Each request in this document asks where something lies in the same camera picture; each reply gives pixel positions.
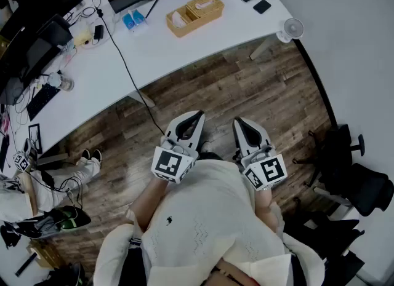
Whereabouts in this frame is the glass jar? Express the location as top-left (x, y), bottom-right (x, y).
top-left (47, 72), bottom-right (75, 92)

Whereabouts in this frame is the person's right forearm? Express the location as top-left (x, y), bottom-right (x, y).
top-left (254, 188), bottom-right (284, 233)

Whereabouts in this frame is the person's left forearm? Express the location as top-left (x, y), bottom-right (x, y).
top-left (129, 177), bottom-right (173, 233)

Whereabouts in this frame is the blue tissue packet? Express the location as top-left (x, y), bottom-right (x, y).
top-left (122, 9), bottom-right (148, 32)

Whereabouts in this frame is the black office chair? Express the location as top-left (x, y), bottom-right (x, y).
top-left (292, 123), bottom-right (394, 218)

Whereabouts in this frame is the wicker tissue box basket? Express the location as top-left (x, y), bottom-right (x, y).
top-left (166, 0), bottom-right (225, 39)

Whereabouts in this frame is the long black cable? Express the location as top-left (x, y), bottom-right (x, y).
top-left (91, 0), bottom-right (166, 135)

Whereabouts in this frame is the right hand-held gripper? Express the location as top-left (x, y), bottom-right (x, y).
top-left (232, 116), bottom-right (289, 192)

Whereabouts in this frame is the person's white knit top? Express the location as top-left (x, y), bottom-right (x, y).
top-left (135, 158), bottom-right (292, 286)

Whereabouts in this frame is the white desk fan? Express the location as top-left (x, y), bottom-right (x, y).
top-left (276, 17), bottom-right (305, 44)

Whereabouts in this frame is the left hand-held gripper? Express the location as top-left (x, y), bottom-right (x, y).
top-left (150, 110), bottom-right (206, 185)

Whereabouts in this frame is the black picture frame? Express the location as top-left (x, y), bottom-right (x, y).
top-left (28, 123), bottom-right (43, 155)

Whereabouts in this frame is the black and green bag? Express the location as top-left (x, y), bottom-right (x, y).
top-left (17, 205), bottom-right (92, 240)

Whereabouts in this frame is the crumpled white tissue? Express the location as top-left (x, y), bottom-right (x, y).
top-left (171, 10), bottom-right (187, 29)

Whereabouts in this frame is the small black keyboard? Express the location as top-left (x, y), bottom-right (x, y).
top-left (26, 83), bottom-right (62, 122)

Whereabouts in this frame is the black laptop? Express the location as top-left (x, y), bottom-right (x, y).
top-left (23, 14), bottom-right (74, 78)

